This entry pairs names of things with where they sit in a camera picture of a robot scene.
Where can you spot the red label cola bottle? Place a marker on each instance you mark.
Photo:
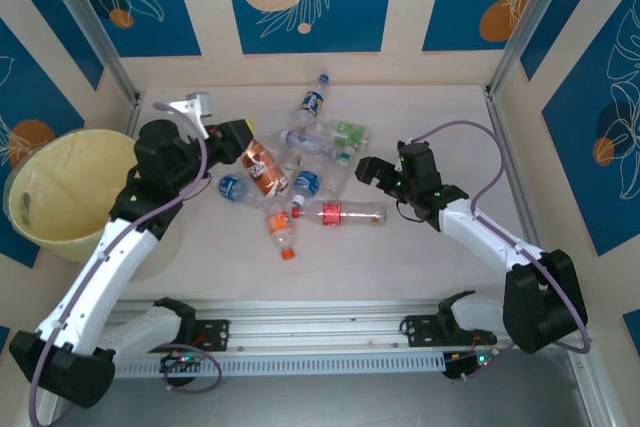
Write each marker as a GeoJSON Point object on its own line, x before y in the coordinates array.
{"type": "Point", "coordinates": [331, 213]}

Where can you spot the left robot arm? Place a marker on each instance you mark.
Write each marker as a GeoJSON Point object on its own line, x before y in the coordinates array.
{"type": "Point", "coordinates": [115, 272]}

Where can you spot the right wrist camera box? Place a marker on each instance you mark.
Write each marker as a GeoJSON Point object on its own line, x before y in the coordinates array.
{"type": "Point", "coordinates": [406, 142]}

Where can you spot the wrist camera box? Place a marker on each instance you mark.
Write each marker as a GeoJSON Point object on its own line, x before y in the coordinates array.
{"type": "Point", "coordinates": [197, 104]}
{"type": "Point", "coordinates": [406, 142]}

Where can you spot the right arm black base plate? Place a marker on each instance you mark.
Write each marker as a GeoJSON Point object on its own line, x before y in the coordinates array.
{"type": "Point", "coordinates": [420, 329]}

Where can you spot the yellow plastic bin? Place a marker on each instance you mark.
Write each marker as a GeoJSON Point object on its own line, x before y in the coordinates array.
{"type": "Point", "coordinates": [65, 187]}

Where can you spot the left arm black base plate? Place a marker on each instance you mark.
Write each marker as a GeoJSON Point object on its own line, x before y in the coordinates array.
{"type": "Point", "coordinates": [215, 334]}

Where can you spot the white-capped blue label bottle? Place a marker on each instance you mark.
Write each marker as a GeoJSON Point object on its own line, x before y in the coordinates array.
{"type": "Point", "coordinates": [306, 182]}

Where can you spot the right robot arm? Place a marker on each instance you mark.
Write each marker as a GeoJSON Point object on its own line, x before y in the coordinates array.
{"type": "Point", "coordinates": [465, 227]}

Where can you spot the blue yellow label bottle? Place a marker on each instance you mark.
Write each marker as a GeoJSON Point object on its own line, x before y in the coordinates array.
{"type": "Point", "coordinates": [312, 103]}

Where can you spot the bright orange label bottle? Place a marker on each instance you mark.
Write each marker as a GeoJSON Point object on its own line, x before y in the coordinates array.
{"type": "Point", "coordinates": [262, 167]}

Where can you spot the grey label clear bottle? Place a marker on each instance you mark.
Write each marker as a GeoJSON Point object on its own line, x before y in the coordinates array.
{"type": "Point", "coordinates": [310, 142]}

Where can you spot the orange-capped clear bottle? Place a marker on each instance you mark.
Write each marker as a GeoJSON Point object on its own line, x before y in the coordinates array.
{"type": "Point", "coordinates": [279, 224]}

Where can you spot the aluminium mounting rail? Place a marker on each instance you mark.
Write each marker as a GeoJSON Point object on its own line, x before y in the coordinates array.
{"type": "Point", "coordinates": [320, 322]}

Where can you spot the aluminium frame bar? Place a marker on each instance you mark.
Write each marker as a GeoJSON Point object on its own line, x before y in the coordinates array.
{"type": "Point", "coordinates": [590, 387]}

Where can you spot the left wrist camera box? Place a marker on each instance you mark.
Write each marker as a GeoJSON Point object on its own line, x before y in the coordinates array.
{"type": "Point", "coordinates": [197, 104]}

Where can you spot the crushed blue label bottle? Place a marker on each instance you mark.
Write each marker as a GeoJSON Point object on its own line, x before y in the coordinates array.
{"type": "Point", "coordinates": [231, 188]}

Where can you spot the green label clear bottle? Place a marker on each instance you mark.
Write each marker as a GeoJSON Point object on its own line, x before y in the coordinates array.
{"type": "Point", "coordinates": [350, 133]}

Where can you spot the aluminium frame post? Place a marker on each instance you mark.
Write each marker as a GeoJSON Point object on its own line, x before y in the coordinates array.
{"type": "Point", "coordinates": [87, 22]}
{"type": "Point", "coordinates": [530, 22]}

